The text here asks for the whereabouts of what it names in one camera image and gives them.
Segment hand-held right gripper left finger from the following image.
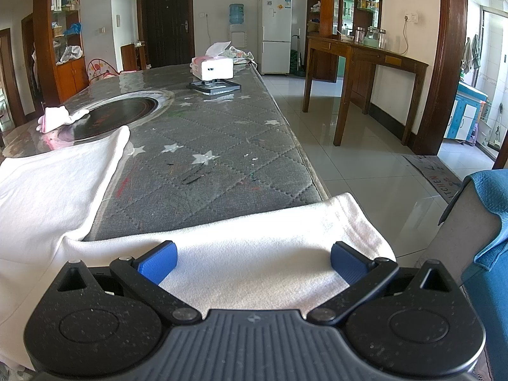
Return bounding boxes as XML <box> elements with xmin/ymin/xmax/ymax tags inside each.
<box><xmin>57</xmin><ymin>240</ymin><xmax>202</xmax><ymax>324</ymax></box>

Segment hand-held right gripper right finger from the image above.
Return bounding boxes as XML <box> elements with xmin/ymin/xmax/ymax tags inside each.
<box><xmin>306</xmin><ymin>241</ymin><xmax>453</xmax><ymax>326</ymax></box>

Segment cream sweatshirt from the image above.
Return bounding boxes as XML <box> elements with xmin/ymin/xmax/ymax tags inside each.
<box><xmin>0</xmin><ymin>125</ymin><xmax>398</xmax><ymax>371</ymax></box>

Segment hanging balcony clothes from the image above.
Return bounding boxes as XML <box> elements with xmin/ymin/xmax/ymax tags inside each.
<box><xmin>460</xmin><ymin>34</ymin><xmax>482</xmax><ymax>74</ymax></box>

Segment grey door mat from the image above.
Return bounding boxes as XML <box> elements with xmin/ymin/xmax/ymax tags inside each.
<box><xmin>403</xmin><ymin>154</ymin><xmax>465</xmax><ymax>201</ymax></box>

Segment grey star quilted table cover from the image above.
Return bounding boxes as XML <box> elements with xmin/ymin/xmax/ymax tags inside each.
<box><xmin>2</xmin><ymin>63</ymin><xmax>332</xmax><ymax>243</ymax></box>

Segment round built-in black hotplate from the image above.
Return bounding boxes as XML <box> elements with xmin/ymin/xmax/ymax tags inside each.
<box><xmin>59</xmin><ymin>89</ymin><xmax>175</xmax><ymax>144</ymax></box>

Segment blue towel cloth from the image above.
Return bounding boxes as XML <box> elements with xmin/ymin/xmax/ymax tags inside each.
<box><xmin>462</xmin><ymin>170</ymin><xmax>508</xmax><ymax>271</ymax></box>

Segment white gloves with pink cuffs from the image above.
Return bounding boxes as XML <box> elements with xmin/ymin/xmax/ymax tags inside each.
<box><xmin>37</xmin><ymin>105</ymin><xmax>90</xmax><ymax>133</ymax></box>

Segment black flat tray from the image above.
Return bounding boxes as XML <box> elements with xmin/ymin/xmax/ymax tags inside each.
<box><xmin>187</xmin><ymin>79</ymin><xmax>243</xmax><ymax>97</ymax></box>

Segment blue balcony cabinet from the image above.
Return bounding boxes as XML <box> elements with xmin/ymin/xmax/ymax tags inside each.
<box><xmin>444</xmin><ymin>80</ymin><xmax>490</xmax><ymax>141</ymax></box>

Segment balcony floor mop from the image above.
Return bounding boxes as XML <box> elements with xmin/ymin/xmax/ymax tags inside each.
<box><xmin>490</xmin><ymin>103</ymin><xmax>506</xmax><ymax>147</ymax></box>

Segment white tissue box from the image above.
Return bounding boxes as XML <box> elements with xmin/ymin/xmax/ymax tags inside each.
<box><xmin>191</xmin><ymin>42</ymin><xmax>235</xmax><ymax>81</ymax></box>

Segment polka dot play tent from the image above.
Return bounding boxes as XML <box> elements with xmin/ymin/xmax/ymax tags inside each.
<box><xmin>87</xmin><ymin>59</ymin><xmax>120</xmax><ymax>82</ymax></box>

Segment tall wooden shelf cabinet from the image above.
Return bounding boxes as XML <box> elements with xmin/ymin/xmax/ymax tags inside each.
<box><xmin>34</xmin><ymin>0</ymin><xmax>90</xmax><ymax>106</ymax></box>

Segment small wooden cabinet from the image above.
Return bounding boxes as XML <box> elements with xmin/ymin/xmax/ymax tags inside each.
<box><xmin>121</xmin><ymin>42</ymin><xmax>148</xmax><ymax>71</ymax></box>

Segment green mop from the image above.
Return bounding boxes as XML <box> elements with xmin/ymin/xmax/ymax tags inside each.
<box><xmin>291</xmin><ymin>28</ymin><xmax>306</xmax><ymax>77</ymax></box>

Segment wooden sideboard table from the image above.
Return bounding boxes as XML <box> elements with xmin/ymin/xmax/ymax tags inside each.
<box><xmin>302</xmin><ymin>34</ymin><xmax>429</xmax><ymax>147</ymax></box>

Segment patterned crumpled cloth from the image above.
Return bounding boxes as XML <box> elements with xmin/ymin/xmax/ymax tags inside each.
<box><xmin>222</xmin><ymin>45</ymin><xmax>255</xmax><ymax>65</ymax></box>

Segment brown interior door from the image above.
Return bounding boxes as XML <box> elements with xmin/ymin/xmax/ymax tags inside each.
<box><xmin>0</xmin><ymin>28</ymin><xmax>26</xmax><ymax>128</ymax></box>

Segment white water dispenser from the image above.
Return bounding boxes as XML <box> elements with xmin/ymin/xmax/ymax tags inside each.
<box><xmin>228</xmin><ymin>24</ymin><xmax>247</xmax><ymax>54</ymax></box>

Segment dark wooden entrance door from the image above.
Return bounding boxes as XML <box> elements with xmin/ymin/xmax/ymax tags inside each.
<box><xmin>136</xmin><ymin>0</ymin><xmax>196</xmax><ymax>68</ymax></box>

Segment white refrigerator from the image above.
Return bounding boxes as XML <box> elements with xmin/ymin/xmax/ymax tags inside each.
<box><xmin>257</xmin><ymin>0</ymin><xmax>293</xmax><ymax>75</ymax></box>

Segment wooden display shelf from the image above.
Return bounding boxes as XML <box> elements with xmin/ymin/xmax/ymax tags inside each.
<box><xmin>307</xmin><ymin>0</ymin><xmax>384</xmax><ymax>82</ymax></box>

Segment wall socket with cable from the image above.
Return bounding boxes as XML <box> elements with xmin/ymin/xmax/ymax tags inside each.
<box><xmin>396</xmin><ymin>11</ymin><xmax>420</xmax><ymax>55</ymax></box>

